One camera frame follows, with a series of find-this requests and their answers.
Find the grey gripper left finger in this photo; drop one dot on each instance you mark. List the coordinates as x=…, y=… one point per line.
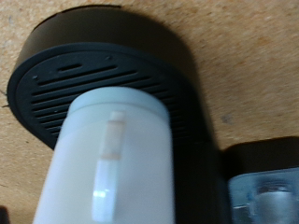
x=3, y=216

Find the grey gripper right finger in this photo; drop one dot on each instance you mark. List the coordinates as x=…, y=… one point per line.
x=264, y=199

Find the white mug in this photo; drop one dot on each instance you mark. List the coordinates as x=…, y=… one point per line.
x=118, y=161

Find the black Keurig coffee machine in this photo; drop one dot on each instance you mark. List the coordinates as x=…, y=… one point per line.
x=93, y=68

